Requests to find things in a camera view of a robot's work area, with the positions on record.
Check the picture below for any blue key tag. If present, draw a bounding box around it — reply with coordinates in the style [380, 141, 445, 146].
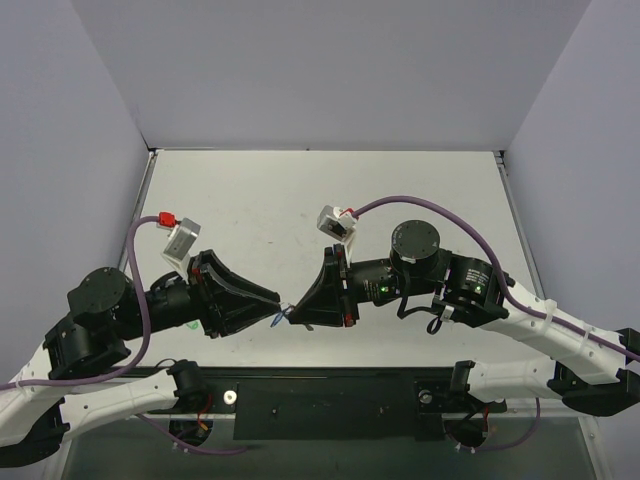
[270, 308, 290, 328]

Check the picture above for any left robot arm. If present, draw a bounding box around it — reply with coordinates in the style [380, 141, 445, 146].
[1, 250, 280, 468]

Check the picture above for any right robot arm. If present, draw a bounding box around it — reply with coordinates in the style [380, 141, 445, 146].
[288, 220, 639, 417]

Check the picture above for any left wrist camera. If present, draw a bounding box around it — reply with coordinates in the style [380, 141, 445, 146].
[161, 212, 201, 279]

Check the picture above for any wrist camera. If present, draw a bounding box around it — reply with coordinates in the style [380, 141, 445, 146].
[317, 205, 357, 265]
[161, 212, 201, 279]

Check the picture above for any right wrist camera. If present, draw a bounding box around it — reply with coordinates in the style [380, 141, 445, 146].
[317, 205, 357, 265]

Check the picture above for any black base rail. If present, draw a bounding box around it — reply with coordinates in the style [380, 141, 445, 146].
[94, 365, 506, 443]

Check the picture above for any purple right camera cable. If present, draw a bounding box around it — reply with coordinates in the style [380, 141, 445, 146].
[349, 196, 640, 363]

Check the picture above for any purple camera cable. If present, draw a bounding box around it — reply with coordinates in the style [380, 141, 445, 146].
[349, 196, 640, 363]
[0, 216, 166, 392]

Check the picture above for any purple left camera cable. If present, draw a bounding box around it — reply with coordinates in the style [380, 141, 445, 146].
[0, 216, 166, 392]

